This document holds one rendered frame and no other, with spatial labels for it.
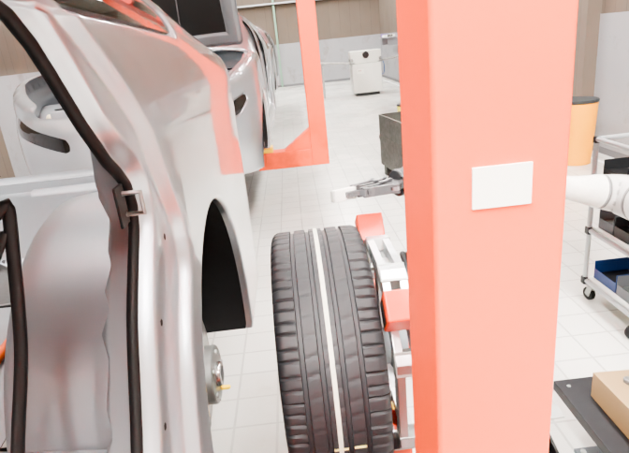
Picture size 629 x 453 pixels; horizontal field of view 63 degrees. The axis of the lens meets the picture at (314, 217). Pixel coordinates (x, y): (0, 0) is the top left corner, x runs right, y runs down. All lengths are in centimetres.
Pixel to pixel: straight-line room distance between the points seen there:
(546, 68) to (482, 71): 7
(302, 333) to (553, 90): 72
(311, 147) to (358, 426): 389
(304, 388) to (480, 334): 53
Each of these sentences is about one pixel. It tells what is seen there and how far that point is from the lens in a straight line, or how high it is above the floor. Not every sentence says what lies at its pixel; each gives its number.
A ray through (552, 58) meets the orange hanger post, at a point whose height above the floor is 161.
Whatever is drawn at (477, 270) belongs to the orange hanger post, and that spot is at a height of 136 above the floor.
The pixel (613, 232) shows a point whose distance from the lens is 325.
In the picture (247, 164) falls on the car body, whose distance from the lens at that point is 384.
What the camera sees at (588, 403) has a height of 30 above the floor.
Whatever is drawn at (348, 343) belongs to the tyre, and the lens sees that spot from 111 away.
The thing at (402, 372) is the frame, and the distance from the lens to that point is 118.
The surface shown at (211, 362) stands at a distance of 136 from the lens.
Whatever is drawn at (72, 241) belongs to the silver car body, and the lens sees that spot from 112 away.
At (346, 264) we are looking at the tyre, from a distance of 119.
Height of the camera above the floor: 165
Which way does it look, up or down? 19 degrees down
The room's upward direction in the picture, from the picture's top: 6 degrees counter-clockwise
